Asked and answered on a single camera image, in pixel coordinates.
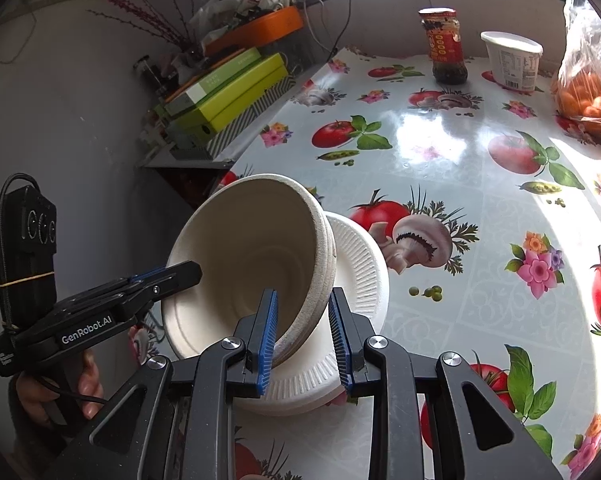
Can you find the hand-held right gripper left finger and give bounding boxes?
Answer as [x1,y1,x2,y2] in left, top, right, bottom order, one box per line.
[43,287,280,480]

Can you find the white foam plate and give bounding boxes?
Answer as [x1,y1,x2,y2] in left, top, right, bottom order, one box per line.
[235,310,389,417]
[238,211,390,411]

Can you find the white plastic bag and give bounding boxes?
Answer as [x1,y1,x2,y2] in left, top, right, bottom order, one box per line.
[188,0,254,41]

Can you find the dark cable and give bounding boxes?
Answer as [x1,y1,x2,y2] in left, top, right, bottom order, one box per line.
[303,0,354,58]

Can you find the dried twigs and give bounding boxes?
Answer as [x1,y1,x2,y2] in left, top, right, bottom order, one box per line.
[88,0,196,53]

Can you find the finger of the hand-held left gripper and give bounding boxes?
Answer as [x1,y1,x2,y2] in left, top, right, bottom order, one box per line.
[113,266,178,287]
[130,261,202,311]

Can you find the orange tray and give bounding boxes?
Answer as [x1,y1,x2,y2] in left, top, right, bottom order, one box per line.
[203,6,305,57]

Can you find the pale green flat box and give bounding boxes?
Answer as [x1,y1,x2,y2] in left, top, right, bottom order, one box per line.
[165,47,261,111]

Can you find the red label sauce jar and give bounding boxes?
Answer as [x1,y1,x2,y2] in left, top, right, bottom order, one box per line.
[419,7,467,86]

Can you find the striped box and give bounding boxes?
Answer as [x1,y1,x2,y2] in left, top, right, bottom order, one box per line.
[168,72,296,161]

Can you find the white plastic tub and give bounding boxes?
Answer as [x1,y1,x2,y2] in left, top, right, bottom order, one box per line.
[481,31,544,93]

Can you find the lime green box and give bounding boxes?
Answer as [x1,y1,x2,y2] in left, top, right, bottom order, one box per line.
[173,53,288,143]

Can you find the vegetable print tablecloth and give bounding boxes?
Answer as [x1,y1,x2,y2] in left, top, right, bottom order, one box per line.
[125,47,601,480]

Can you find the beige paper bowl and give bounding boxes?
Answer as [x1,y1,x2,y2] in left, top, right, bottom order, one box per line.
[161,175,331,361]
[280,195,334,321]
[273,195,338,367]

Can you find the clear bag of oranges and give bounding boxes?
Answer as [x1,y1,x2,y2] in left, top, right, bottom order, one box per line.
[551,0,601,148]

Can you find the person's left hand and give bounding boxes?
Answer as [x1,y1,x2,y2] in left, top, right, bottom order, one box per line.
[15,352,104,433]

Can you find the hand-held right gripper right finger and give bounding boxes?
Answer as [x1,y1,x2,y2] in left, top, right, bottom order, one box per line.
[329,286,564,480]

